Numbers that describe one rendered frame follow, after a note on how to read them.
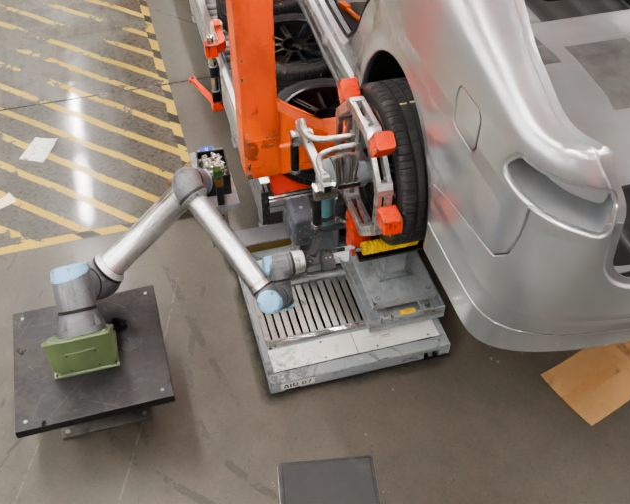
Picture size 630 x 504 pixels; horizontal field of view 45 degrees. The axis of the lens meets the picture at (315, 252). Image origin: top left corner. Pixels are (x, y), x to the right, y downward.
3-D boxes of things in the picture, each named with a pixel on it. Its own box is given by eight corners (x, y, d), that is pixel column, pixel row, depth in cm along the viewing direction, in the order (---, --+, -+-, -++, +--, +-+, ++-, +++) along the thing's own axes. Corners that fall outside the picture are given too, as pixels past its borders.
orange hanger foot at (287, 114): (386, 156, 364) (391, 95, 339) (279, 175, 355) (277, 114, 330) (375, 135, 375) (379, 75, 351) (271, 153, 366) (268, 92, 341)
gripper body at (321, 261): (333, 267, 309) (304, 272, 307) (329, 246, 309) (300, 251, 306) (337, 267, 302) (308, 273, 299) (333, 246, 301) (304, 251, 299)
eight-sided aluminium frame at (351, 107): (387, 260, 309) (397, 155, 270) (371, 263, 308) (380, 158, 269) (347, 176, 345) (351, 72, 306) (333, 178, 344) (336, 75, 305)
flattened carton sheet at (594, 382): (675, 367, 342) (678, 363, 340) (590, 427, 321) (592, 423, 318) (623, 323, 360) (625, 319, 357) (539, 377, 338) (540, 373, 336)
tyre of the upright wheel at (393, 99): (477, 220, 277) (435, 48, 283) (416, 232, 272) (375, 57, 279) (422, 246, 341) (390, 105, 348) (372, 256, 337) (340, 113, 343)
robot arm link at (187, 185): (178, 159, 285) (287, 303, 281) (190, 160, 297) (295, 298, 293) (155, 179, 288) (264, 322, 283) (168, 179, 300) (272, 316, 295)
